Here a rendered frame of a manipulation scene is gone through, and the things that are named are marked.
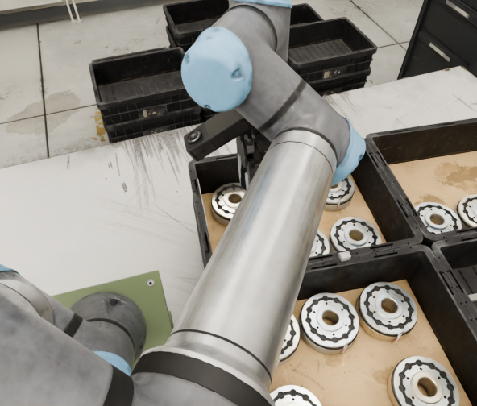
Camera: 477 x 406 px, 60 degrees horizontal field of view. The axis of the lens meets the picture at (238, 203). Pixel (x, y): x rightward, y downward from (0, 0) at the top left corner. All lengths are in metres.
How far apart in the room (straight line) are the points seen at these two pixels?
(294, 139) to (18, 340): 0.30
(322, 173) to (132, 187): 0.84
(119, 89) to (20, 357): 1.74
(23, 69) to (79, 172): 1.99
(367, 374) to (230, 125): 0.48
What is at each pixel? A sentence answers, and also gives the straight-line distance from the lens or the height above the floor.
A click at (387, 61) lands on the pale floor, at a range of 3.11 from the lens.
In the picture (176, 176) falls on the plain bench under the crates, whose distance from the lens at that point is 1.19.
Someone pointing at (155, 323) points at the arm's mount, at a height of 0.82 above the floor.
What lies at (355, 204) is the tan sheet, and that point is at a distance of 0.97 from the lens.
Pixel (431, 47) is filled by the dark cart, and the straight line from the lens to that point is 2.46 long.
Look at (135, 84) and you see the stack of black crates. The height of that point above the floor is 0.49.
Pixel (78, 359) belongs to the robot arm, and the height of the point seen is 1.36.
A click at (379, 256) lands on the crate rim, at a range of 0.80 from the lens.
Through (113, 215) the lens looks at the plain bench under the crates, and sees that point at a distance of 1.13.
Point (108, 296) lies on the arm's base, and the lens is 0.78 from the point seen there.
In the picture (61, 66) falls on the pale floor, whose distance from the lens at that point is 3.13.
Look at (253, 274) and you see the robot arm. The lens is 0.29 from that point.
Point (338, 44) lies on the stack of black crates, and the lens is 2.20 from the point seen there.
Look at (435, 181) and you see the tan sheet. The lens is 1.09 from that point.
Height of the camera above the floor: 1.56
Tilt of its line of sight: 51 degrees down
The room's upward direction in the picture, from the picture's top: straight up
